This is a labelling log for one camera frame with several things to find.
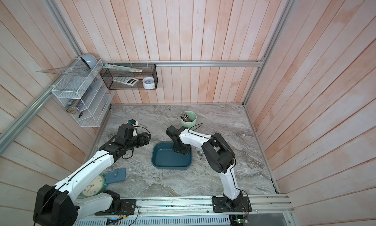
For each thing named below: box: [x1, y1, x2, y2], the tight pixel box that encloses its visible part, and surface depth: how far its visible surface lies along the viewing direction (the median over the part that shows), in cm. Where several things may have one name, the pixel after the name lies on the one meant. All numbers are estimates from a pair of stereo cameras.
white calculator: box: [112, 76, 140, 87], surface depth 100 cm
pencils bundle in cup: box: [179, 111, 191, 123], surface depth 92 cm
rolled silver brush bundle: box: [65, 98, 81, 115], surface depth 78 cm
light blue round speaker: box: [80, 53, 98, 70], surface depth 85 cm
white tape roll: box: [141, 76, 156, 90], surface depth 97 cm
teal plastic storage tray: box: [151, 142, 193, 170], surface depth 90 cm
